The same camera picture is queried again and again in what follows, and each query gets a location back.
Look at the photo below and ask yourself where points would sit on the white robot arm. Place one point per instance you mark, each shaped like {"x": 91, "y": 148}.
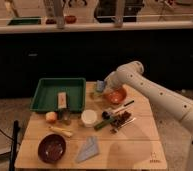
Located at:
{"x": 179, "y": 106}

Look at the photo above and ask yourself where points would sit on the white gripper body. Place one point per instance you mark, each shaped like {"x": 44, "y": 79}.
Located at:
{"x": 111, "y": 82}

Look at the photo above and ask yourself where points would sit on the black stand pole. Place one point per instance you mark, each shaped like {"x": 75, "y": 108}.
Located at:
{"x": 14, "y": 143}

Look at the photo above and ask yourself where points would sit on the red bowl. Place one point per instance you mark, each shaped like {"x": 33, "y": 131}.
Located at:
{"x": 115, "y": 96}

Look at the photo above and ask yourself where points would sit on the wooden block in tray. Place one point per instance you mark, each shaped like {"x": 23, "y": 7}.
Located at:
{"x": 62, "y": 102}

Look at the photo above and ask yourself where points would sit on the black round lid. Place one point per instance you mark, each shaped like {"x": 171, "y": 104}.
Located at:
{"x": 105, "y": 115}

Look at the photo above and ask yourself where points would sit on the white black marker pen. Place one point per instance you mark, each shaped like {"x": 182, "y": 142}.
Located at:
{"x": 124, "y": 106}

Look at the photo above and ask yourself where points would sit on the silver metal utensil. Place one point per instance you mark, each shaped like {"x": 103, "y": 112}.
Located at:
{"x": 130, "y": 121}

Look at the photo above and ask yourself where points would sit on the small glass jar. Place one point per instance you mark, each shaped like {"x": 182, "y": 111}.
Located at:
{"x": 66, "y": 118}

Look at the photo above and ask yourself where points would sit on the light blue folded cloth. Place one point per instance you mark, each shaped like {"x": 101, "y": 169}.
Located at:
{"x": 88, "y": 150}

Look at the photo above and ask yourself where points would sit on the green plastic tray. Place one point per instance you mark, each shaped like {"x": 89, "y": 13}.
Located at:
{"x": 46, "y": 95}

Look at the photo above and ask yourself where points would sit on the dark brown bowl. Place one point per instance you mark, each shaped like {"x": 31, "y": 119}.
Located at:
{"x": 51, "y": 148}

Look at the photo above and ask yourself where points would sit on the white round container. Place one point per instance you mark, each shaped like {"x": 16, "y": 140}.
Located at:
{"x": 89, "y": 118}

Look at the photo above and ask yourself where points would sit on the orange round fruit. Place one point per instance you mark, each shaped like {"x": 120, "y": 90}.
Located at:
{"x": 51, "y": 117}

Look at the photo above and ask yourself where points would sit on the green cucumber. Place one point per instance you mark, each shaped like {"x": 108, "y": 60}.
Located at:
{"x": 103, "y": 124}

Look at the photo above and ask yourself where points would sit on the yellow corn cob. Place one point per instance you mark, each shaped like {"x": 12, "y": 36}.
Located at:
{"x": 61, "y": 131}

